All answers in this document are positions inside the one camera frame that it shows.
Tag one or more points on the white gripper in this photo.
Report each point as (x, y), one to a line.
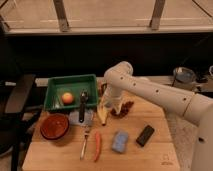
(111, 102)

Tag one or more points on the yellow banana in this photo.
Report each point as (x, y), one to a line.
(102, 113)

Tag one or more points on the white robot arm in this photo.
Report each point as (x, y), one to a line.
(193, 107)

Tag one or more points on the dark metal can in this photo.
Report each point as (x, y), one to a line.
(103, 88)

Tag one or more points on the bunch of dark grapes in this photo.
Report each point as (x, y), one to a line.
(125, 108)

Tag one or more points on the black ice cream scoop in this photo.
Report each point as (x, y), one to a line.
(83, 100)

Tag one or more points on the orange carrot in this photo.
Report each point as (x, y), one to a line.
(98, 146)

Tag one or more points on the silver fork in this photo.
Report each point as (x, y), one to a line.
(86, 135)

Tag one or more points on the grey cloth mat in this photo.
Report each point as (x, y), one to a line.
(85, 119)

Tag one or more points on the orange peach fruit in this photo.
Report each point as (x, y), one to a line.
(67, 98)

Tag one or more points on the blue sponge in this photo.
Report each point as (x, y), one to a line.
(119, 141)

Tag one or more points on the green plastic bin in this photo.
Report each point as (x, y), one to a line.
(75, 84)

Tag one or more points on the black rectangular block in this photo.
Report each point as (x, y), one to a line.
(145, 135)

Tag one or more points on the red bowl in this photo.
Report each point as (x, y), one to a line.
(54, 126)

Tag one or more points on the silver metal pot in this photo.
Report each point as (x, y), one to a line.
(183, 77)

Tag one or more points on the black office chair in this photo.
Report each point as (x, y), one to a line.
(16, 117)

